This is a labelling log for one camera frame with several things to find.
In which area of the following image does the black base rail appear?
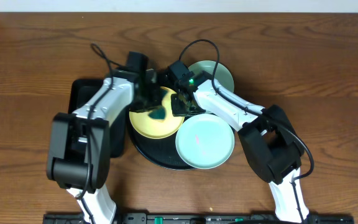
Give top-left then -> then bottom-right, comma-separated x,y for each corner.
42,213 -> 354,224

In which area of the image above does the light blue plate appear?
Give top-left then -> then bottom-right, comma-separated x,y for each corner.
188,60 -> 234,93
175,114 -> 235,169

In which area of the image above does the round black tray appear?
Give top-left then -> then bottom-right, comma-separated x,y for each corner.
127,65 -> 237,170

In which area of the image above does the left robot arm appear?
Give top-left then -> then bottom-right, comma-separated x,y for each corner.
47,68 -> 162,223

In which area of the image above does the green yellow sponge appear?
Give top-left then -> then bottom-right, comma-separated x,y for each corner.
148,106 -> 167,120

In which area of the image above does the rectangular black water tray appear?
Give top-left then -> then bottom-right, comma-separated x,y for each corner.
68,79 -> 126,158

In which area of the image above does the yellow plate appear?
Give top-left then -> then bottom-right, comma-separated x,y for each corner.
129,86 -> 185,139

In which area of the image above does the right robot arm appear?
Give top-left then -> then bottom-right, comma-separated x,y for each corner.
172,72 -> 314,223

